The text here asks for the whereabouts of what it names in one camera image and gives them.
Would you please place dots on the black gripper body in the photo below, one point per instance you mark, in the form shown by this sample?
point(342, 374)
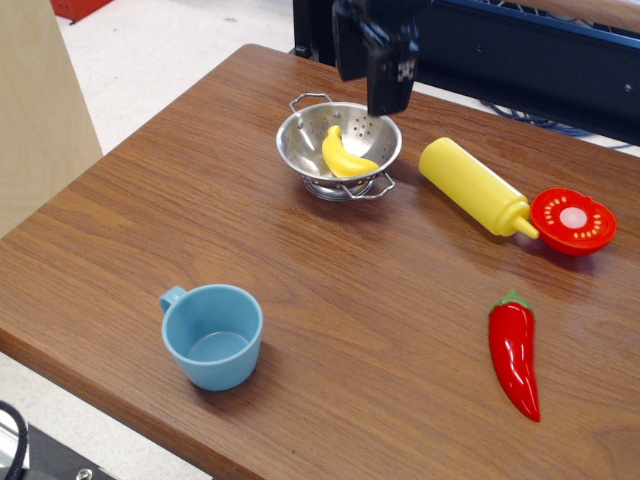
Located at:
point(378, 41)

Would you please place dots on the yellow toy banana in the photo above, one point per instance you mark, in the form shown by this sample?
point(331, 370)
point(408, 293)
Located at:
point(340, 162)

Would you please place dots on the metal colander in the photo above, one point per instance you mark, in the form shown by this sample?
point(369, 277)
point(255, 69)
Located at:
point(299, 140)

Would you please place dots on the yellow squeeze bottle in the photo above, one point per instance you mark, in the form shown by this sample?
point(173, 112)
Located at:
point(480, 192)

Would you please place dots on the red toy tomato half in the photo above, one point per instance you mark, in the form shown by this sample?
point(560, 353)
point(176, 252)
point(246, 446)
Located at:
point(572, 223)

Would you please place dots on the red crate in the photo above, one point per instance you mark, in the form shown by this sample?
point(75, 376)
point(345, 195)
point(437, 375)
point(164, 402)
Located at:
point(76, 10)

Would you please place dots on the red toy chili pepper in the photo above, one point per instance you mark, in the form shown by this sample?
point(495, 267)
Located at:
point(511, 330)

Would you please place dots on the light blue cup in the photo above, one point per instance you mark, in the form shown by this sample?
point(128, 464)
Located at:
point(214, 334)

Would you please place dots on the light wooden panel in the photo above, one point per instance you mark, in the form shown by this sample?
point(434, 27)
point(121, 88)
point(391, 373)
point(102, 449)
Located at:
point(47, 135)

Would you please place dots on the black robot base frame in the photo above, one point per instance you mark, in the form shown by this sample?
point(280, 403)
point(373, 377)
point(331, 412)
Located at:
point(574, 68)

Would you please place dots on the metal bracket with screw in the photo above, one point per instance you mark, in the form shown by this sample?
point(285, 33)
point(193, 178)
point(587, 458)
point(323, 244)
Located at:
point(45, 457)

